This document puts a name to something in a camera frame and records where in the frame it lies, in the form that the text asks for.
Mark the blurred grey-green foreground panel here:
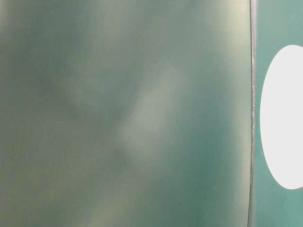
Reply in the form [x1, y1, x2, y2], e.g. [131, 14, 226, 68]
[0, 0, 251, 227]

